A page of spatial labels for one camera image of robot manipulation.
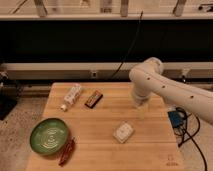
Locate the translucent gripper end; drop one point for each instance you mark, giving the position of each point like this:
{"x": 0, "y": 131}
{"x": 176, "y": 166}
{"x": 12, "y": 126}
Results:
{"x": 143, "y": 110}

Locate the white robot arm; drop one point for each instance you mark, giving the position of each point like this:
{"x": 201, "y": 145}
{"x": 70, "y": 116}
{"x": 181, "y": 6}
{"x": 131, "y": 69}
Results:
{"x": 147, "y": 78}

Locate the white square packet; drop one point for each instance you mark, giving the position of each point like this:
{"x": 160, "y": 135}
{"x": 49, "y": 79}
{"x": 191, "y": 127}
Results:
{"x": 123, "y": 132}

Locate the blue connector box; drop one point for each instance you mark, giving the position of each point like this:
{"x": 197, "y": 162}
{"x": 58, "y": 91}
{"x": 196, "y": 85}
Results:
{"x": 175, "y": 119}

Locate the brown chocolate bar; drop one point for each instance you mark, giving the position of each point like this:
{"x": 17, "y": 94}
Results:
{"x": 93, "y": 99}

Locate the white plastic bottle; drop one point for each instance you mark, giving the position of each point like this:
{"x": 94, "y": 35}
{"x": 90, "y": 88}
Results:
{"x": 71, "y": 97}

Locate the black equipment at left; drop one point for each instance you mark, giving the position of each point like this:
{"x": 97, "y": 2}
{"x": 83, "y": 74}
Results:
{"x": 7, "y": 101}

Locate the wall power outlet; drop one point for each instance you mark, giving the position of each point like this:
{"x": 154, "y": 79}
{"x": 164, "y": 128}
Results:
{"x": 94, "y": 74}

